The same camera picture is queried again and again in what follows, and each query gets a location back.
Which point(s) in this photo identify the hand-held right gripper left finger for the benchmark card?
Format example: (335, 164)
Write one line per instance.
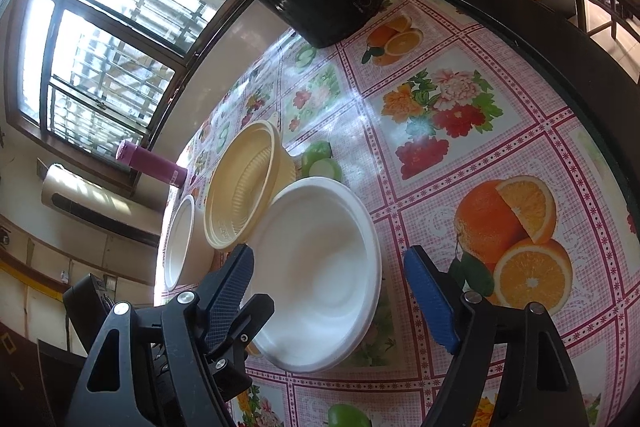
(230, 292)

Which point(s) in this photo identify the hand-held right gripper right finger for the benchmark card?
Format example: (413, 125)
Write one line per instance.
(430, 302)

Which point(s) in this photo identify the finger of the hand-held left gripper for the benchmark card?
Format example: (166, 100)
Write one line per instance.
(250, 322)

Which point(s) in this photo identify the small white bowl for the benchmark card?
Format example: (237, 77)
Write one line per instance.
(177, 242)

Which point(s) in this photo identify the large white bowl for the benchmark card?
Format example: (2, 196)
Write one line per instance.
(320, 267)

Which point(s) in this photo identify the cream plastic colander bowl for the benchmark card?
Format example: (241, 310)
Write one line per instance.
(285, 162)
(240, 192)

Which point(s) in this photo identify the white standing air conditioner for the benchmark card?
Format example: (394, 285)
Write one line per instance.
(90, 202)

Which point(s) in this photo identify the magenta thermos bottle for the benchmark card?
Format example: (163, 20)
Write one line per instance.
(155, 162)

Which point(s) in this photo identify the dark wooden table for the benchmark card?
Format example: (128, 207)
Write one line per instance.
(550, 37)

